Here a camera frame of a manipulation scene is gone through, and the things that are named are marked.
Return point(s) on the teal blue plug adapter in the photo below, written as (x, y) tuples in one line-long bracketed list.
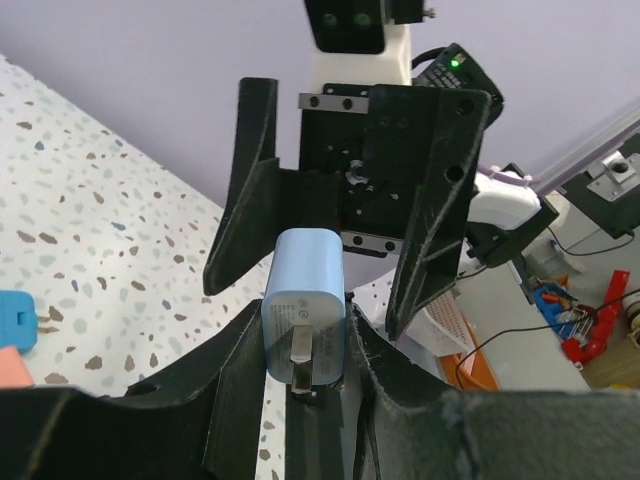
[(19, 322)]

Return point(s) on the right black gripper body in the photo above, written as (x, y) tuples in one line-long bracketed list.
[(362, 157)]

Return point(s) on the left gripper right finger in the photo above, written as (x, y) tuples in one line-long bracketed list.
[(393, 420)]

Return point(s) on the pink charger plug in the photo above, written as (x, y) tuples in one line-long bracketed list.
[(13, 371)]

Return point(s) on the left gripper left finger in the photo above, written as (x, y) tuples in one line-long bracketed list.
[(197, 418)]

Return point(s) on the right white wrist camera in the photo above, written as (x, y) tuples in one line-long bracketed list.
[(363, 42)]

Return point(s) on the light blue charger plug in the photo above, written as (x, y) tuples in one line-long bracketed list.
[(303, 311)]

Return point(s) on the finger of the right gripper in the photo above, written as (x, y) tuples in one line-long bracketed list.
[(248, 226), (428, 264)]

